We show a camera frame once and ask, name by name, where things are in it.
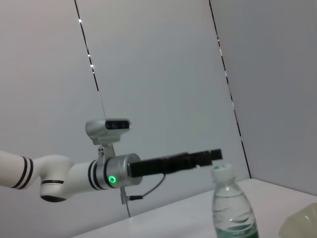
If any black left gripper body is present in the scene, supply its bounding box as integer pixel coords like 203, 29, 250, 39
127, 151, 198, 179

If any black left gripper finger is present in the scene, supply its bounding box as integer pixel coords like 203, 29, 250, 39
209, 148, 223, 162
195, 151, 213, 168

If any clear green-label water bottle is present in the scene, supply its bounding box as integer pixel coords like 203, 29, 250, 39
210, 163, 260, 238

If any green glass fruit plate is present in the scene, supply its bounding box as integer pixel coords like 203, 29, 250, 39
278, 202, 317, 238

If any left gripper cable with plug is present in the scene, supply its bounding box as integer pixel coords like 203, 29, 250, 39
120, 173, 167, 205

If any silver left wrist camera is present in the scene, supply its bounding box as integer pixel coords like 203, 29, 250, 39
85, 118, 132, 160

